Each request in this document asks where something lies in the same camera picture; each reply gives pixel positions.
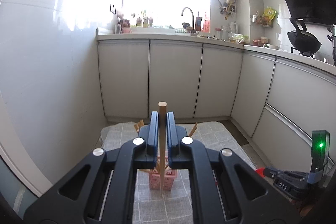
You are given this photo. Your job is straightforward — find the red plastic spoon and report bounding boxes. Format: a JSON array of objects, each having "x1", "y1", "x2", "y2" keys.
[{"x1": 256, "y1": 168, "x2": 265, "y2": 178}]

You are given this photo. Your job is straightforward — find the white kitchen cabinets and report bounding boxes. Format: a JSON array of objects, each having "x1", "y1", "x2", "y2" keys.
[{"x1": 97, "y1": 34, "x2": 335, "y2": 171}]

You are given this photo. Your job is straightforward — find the chrome kitchen faucet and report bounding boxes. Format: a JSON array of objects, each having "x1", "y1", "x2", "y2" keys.
[{"x1": 180, "y1": 6, "x2": 197, "y2": 33}]

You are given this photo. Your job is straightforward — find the grey checked tablecloth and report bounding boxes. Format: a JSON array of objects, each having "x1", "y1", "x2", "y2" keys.
[{"x1": 99, "y1": 121, "x2": 256, "y2": 223}]

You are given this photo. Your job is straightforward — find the pink perforated utensil holder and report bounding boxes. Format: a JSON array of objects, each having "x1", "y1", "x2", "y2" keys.
[{"x1": 148, "y1": 169, "x2": 178, "y2": 191}]

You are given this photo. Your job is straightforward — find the wooden chopstick long right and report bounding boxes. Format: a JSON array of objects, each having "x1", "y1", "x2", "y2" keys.
[{"x1": 188, "y1": 123, "x2": 198, "y2": 137}]

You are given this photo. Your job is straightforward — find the black wok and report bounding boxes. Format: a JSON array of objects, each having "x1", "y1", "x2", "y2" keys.
[{"x1": 287, "y1": 18, "x2": 322, "y2": 57}]

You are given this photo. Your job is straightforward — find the red bottle by sink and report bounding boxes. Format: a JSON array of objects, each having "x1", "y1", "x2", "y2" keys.
[{"x1": 203, "y1": 12, "x2": 210, "y2": 33}]

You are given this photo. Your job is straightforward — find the yellow snack bag on wall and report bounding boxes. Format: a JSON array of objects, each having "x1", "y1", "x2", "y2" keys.
[{"x1": 262, "y1": 7, "x2": 277, "y2": 26}]

